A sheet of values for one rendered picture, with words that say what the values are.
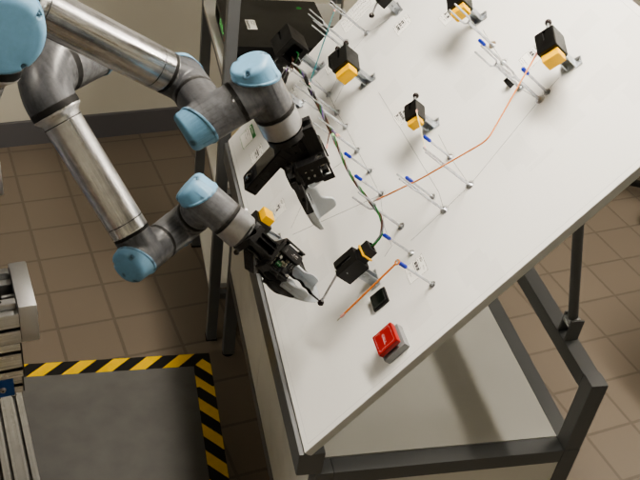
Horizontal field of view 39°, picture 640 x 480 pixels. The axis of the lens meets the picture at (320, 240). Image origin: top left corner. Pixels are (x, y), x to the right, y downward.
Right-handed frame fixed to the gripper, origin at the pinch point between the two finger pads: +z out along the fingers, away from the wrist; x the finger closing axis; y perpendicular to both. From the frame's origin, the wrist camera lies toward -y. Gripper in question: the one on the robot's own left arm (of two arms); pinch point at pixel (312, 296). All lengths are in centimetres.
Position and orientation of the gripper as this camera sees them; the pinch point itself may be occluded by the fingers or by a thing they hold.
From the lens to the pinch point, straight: 187.4
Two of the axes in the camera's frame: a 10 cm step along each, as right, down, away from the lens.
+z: 7.2, 6.4, 2.6
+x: 5.4, -7.6, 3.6
